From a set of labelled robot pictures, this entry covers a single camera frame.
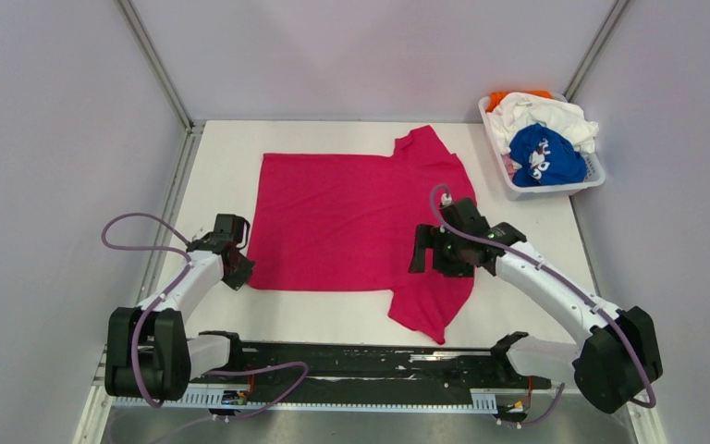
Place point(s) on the light pink garment in basket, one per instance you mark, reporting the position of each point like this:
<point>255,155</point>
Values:
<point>511,166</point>

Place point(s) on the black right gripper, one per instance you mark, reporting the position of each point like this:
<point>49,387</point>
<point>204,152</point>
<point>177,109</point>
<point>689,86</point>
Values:
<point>459,270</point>

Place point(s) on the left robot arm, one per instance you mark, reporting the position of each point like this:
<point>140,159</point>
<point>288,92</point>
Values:
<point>149,354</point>

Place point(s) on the blue t-shirt in basket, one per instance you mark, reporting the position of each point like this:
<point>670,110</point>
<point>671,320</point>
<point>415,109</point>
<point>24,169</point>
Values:
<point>546,158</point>

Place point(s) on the aluminium frame rail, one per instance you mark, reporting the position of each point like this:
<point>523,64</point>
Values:
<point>392,361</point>

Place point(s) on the pink t-shirt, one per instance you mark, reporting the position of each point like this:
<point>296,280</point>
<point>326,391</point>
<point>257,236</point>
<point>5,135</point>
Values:
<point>346,222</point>

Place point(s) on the white t-shirt in basket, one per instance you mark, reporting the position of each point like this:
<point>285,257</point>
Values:
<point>519,110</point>

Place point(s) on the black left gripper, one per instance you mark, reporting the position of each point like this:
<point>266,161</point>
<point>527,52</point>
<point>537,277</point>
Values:
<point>237,281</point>

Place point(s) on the white perforated laundry basket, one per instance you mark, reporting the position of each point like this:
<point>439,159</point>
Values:
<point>595,174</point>

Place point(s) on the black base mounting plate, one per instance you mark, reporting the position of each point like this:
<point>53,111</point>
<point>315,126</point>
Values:
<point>361,367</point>

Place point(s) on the orange t-shirt in basket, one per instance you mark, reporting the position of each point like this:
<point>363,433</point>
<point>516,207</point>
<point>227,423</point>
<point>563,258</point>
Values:
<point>497,97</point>

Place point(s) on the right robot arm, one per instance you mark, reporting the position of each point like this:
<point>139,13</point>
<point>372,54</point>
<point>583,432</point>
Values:
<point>613,358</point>

